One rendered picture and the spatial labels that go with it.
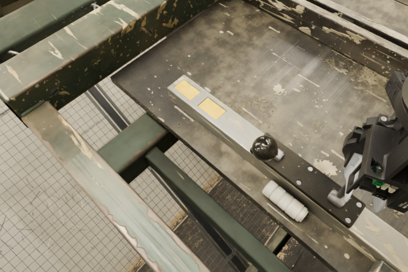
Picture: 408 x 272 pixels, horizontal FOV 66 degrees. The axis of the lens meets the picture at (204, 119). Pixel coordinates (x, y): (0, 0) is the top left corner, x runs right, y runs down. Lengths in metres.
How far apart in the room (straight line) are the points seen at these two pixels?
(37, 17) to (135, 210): 0.84
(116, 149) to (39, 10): 0.67
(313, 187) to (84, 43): 0.52
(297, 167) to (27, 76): 0.53
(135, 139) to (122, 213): 0.20
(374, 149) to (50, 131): 0.54
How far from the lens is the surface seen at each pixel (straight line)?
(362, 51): 0.81
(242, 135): 0.59
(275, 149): 0.46
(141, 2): 0.78
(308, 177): 0.56
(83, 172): 0.59
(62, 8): 1.23
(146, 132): 0.70
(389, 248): 0.58
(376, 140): 0.36
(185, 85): 0.66
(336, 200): 0.55
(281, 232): 1.73
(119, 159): 0.68
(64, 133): 0.64
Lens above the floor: 1.68
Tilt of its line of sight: 8 degrees down
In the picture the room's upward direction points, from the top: 38 degrees counter-clockwise
